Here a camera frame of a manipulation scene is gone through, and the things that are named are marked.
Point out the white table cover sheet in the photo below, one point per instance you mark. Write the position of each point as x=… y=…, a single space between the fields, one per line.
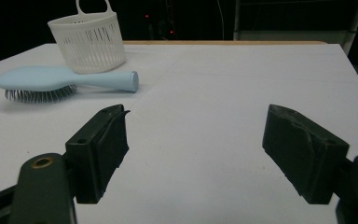
x=214 y=109

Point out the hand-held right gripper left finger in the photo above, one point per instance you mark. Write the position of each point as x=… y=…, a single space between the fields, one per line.
x=101 y=149

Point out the light blue hairbrush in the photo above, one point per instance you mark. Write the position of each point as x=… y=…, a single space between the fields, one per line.
x=43 y=77

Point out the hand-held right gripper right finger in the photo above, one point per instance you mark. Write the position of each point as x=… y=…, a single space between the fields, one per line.
x=301 y=149

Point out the white slotted plastic basket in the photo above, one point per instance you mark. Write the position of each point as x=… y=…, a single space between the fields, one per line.
x=90 y=46

